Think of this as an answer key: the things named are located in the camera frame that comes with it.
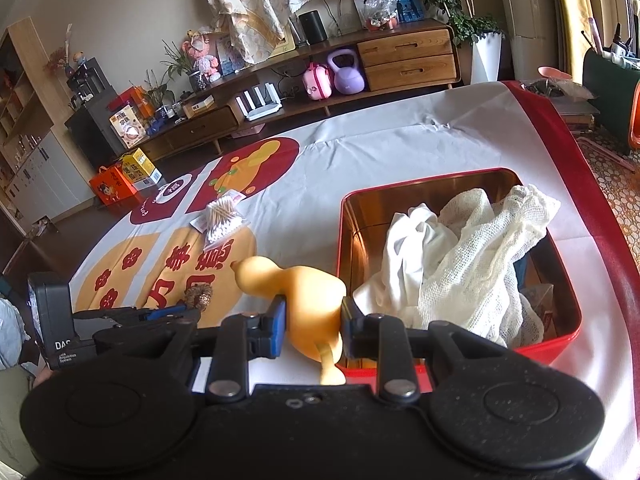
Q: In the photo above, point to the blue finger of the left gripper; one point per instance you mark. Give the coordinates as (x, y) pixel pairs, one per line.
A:
(162, 313)

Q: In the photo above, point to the dark green storage bin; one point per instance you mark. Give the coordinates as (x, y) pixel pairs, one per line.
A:
(615, 91)

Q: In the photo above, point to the green plant white pot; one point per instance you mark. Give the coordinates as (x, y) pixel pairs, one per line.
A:
(478, 39)

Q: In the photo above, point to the clear plastic bag items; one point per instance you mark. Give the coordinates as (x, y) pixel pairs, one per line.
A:
(379, 14)

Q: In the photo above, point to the printed white red tablecloth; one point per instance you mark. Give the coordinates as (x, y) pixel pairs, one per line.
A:
(294, 186)

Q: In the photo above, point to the wooden tv console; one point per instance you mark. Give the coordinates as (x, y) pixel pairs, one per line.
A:
(410, 57)

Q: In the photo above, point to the brown leopard hair scrunchie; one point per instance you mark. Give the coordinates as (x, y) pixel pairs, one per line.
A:
(198, 296)

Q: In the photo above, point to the red metal tin box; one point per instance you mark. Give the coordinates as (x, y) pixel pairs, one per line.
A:
(542, 278)

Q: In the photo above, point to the white pink wipes packet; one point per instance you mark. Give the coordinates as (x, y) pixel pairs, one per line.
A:
(199, 223)

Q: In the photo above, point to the snack box on console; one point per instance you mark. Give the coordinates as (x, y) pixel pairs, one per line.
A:
(127, 126)

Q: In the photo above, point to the black cylindrical speaker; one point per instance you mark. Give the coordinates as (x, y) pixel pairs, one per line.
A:
(313, 27)

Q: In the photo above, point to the purple kettlebell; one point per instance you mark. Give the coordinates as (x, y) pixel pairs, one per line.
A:
(347, 79)

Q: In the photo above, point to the blue plastic bag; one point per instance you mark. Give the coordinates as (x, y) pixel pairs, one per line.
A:
(410, 11)

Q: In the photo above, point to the white knitted cloth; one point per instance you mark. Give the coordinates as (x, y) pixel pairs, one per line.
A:
(457, 265)

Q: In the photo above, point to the yellow rubber duck toy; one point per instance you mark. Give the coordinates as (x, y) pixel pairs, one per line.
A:
(313, 308)

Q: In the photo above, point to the white wifi router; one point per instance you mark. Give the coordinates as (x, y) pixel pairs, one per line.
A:
(259, 102)

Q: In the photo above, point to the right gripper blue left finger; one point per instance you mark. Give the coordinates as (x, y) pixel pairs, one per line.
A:
(240, 339)

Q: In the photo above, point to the small potted green plant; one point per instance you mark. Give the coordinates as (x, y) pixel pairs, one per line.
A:
(179, 61)

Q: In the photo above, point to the cotton swabs plastic bag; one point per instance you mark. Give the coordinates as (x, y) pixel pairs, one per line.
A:
(223, 219)

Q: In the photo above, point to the pink plush doll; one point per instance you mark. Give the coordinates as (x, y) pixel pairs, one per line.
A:
(197, 49)

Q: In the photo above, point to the yellow cardboard box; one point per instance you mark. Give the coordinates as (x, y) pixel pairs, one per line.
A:
(139, 170)

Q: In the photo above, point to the pink piggy toy case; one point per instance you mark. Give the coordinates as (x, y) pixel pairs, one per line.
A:
(317, 82)

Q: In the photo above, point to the black cabinet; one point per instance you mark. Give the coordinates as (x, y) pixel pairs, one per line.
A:
(90, 125)

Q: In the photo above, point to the orange gift box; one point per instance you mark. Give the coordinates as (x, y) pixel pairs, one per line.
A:
(111, 185)

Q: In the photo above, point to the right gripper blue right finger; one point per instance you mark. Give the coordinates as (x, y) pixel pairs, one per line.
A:
(384, 340)

